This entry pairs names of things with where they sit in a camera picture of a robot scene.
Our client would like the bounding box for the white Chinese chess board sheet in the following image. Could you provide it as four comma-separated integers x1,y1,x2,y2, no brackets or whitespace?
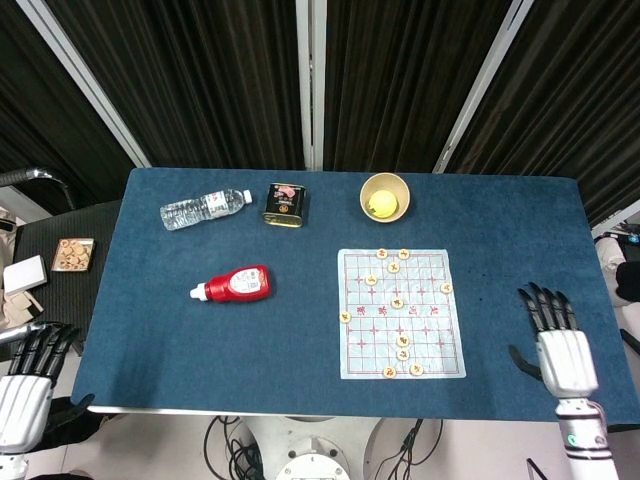
337,248,467,381

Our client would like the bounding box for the cream round bowl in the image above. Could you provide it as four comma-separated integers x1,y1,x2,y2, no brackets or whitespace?
359,172,412,222

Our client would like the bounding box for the black pleated curtain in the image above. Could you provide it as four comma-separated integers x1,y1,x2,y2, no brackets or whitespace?
0,0,640,231

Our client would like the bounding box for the white robot torso base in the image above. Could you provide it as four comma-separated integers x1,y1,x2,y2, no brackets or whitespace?
239,416,387,480

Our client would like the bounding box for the red ketchup squeeze bottle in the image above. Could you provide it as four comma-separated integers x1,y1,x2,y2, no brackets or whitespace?
189,264,273,304

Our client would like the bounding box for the box of wooden pieces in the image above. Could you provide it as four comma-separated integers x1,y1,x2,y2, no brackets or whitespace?
51,237,96,273

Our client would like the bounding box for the white frame post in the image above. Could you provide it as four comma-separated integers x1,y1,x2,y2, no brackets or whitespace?
16,0,153,169
433,0,532,174
294,0,327,172

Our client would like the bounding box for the beige paper stack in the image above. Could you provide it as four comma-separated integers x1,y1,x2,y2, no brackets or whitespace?
0,291,47,332

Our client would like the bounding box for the white flat box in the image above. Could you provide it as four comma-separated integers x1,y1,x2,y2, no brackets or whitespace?
3,254,49,297

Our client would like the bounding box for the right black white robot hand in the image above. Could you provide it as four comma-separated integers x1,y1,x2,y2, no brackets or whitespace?
508,282,600,402

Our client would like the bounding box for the yellow tennis ball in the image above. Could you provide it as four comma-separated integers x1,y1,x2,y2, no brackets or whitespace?
368,192,400,219

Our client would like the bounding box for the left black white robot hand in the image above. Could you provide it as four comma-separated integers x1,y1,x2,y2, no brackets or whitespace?
0,322,96,456

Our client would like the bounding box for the black cable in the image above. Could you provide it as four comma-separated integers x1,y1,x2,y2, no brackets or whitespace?
373,418,445,480
203,416,262,480

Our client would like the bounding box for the blue fabric table cloth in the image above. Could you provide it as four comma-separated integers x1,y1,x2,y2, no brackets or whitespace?
69,167,640,426

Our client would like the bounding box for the clear plastic water bottle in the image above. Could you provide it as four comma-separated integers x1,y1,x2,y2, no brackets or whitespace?
159,188,254,232

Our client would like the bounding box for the black gold tin can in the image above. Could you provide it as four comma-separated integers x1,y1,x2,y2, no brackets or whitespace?
261,182,308,229

